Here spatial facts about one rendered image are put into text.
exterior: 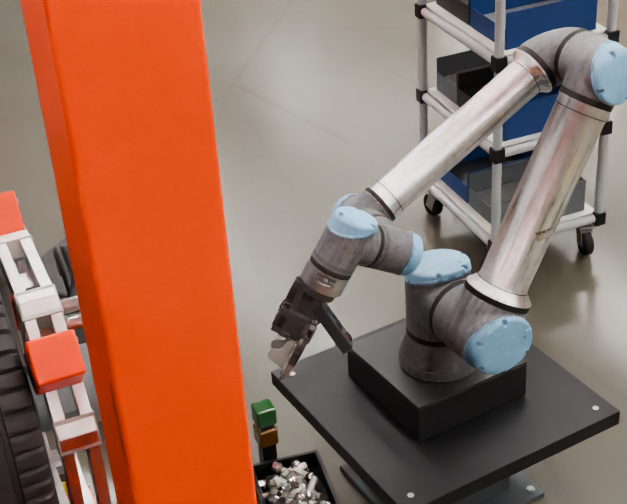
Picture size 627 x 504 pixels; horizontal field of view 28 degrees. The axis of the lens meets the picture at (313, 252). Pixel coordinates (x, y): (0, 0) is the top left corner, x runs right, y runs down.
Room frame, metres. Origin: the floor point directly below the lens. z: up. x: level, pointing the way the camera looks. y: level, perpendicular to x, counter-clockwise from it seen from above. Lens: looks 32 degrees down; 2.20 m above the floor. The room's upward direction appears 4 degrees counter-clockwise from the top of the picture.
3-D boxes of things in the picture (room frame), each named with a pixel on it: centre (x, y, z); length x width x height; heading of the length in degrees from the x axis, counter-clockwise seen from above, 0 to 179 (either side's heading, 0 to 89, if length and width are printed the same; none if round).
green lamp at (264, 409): (1.91, 0.12, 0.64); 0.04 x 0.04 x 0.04; 21
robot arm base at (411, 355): (2.36, -0.28, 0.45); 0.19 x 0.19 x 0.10
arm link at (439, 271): (2.36, -0.28, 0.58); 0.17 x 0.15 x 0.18; 26
